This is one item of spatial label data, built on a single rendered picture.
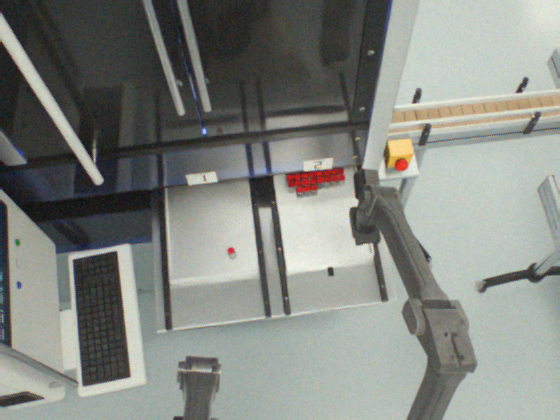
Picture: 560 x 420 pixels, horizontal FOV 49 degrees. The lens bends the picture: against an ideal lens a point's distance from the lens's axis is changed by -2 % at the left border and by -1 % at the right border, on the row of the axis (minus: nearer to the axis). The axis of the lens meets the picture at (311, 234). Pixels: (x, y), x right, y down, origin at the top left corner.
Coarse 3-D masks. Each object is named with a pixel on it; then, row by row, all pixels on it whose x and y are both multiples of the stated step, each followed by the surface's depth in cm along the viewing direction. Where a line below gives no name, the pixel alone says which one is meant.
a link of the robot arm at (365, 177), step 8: (360, 176) 149; (368, 176) 147; (376, 176) 148; (360, 184) 148; (368, 184) 146; (376, 184) 147; (360, 192) 141; (368, 192) 139; (360, 200) 141; (368, 200) 139; (360, 208) 142
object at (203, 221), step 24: (168, 192) 192; (192, 192) 192; (216, 192) 192; (240, 192) 192; (168, 216) 188; (192, 216) 188; (216, 216) 189; (240, 216) 189; (168, 240) 183; (192, 240) 185; (216, 240) 186; (240, 240) 186; (168, 264) 179; (192, 264) 182; (216, 264) 183; (240, 264) 183
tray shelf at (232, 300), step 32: (160, 192) 192; (160, 256) 184; (384, 256) 185; (160, 288) 180; (192, 288) 180; (224, 288) 180; (256, 288) 180; (288, 288) 180; (320, 288) 180; (352, 288) 181; (160, 320) 176; (192, 320) 176; (224, 320) 176; (256, 320) 177
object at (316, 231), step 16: (352, 176) 195; (320, 192) 192; (336, 192) 192; (352, 192) 193; (288, 208) 190; (304, 208) 190; (320, 208) 190; (336, 208) 190; (288, 224) 188; (304, 224) 188; (320, 224) 188; (336, 224) 188; (288, 240) 186; (304, 240) 186; (320, 240) 186; (336, 240) 186; (352, 240) 186; (288, 256) 184; (304, 256) 184; (320, 256) 184; (336, 256) 184; (352, 256) 181; (368, 256) 182
